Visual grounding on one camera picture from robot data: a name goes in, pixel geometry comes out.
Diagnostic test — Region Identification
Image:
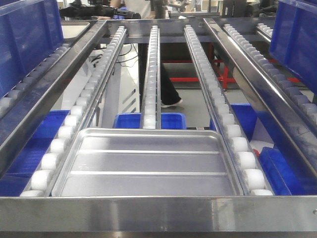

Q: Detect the blue bin below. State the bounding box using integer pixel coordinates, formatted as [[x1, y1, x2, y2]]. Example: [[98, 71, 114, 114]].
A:
[[112, 113, 187, 129], [0, 110, 69, 196], [231, 103, 317, 195]]

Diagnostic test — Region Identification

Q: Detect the centre white roller track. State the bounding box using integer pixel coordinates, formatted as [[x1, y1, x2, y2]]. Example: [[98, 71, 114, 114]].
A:
[[140, 25, 160, 129]]

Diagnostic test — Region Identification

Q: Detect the right white roller track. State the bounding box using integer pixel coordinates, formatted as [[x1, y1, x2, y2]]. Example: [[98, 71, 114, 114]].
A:
[[184, 25, 274, 196]]

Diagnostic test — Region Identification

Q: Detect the white tray far left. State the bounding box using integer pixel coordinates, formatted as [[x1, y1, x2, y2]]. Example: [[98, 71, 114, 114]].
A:
[[61, 21, 90, 40]]

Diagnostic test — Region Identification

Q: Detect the blue bin below left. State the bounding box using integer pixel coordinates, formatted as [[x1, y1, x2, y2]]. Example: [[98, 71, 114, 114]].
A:
[[0, 110, 69, 196]]

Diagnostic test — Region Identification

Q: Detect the white roller track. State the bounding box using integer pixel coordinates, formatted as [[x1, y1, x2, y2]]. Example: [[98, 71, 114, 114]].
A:
[[140, 25, 160, 129], [20, 26, 127, 197], [184, 25, 274, 196]]

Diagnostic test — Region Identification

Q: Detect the person in black trousers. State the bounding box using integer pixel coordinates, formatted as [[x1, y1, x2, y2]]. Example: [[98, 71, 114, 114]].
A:
[[110, 0, 182, 108]]

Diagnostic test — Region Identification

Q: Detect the steel divider rail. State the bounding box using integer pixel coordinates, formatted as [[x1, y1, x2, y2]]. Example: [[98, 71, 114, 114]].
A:
[[0, 20, 106, 175], [204, 18, 317, 179]]

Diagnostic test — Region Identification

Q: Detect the far right roller track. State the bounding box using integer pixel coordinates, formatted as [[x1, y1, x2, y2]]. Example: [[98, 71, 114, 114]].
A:
[[223, 24, 317, 123]]

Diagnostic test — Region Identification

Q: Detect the blue bin below centre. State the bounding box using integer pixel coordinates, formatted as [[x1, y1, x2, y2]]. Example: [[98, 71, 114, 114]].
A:
[[112, 113, 187, 129]]

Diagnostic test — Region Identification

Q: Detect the left steel divider rail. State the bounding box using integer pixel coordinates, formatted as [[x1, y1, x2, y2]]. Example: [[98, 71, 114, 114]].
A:
[[0, 20, 106, 175]]

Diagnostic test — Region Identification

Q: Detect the right steel divider rail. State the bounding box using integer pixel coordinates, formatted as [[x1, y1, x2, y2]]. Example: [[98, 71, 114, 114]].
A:
[[204, 18, 317, 179]]

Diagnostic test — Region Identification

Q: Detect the blue bin below right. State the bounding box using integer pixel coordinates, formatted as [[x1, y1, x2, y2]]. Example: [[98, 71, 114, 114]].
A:
[[231, 103, 317, 195]]

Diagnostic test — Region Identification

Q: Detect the blue bin upper left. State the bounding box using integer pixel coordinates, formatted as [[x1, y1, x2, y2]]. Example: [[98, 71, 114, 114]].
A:
[[0, 0, 64, 96]]

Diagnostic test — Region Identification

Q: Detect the far left roller track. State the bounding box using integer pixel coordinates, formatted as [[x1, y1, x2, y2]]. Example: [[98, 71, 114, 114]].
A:
[[0, 43, 70, 118]]

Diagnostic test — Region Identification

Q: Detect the front steel shelf rail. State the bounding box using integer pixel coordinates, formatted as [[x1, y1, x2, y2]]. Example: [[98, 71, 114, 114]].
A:
[[0, 196, 317, 232]]

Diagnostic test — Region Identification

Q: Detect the red metal floor frame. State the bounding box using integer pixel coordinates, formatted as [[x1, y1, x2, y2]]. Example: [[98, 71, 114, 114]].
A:
[[160, 42, 302, 90]]

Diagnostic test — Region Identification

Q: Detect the blue bin upper right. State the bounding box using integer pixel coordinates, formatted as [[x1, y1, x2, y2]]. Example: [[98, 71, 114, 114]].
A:
[[269, 0, 317, 93]]

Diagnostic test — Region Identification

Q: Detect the small silver ribbed tray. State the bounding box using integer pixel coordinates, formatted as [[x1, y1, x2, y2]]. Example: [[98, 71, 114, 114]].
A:
[[52, 128, 243, 196]]

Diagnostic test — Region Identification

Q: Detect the left white roller track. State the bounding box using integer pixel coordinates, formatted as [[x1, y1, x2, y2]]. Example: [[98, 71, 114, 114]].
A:
[[20, 26, 127, 197]]

